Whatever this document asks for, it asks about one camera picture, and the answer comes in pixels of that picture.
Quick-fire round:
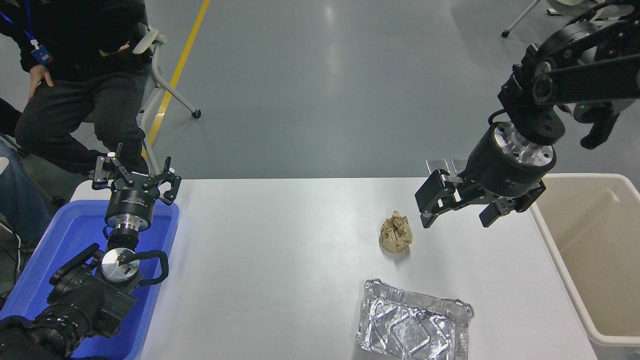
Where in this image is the rectangular foil plate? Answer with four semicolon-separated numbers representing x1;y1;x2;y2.
355;278;475;360

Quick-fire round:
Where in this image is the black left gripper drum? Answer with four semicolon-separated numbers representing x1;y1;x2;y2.
105;186;157;222

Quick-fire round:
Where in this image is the person at table edge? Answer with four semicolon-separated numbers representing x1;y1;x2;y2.
0;97;52;246

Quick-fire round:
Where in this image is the white wheeled chair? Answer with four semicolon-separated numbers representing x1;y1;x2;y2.
501;0;566;38

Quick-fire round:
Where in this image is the white frame chair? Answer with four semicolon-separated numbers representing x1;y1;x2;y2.
132;22;202;176

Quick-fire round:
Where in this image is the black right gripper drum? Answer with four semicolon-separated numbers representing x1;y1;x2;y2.
459;130;552;201

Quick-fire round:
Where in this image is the large pale dustbin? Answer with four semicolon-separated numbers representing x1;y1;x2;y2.
529;173;640;347

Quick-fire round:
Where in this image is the crumpled tan paper ball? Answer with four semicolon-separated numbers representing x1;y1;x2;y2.
379;210;414;254

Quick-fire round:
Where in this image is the blue plastic tray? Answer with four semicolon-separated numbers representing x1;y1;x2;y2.
0;200;180;360

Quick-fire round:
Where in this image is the white floor cable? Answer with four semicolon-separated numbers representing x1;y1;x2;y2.
0;220;24;283

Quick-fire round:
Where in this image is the seated person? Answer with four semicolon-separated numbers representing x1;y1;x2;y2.
0;0;151;176

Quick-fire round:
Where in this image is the lanyard with id badge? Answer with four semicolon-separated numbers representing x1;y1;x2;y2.
0;0;54;67

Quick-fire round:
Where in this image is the seated person's right hand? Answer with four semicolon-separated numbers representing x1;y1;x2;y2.
28;65;54;100

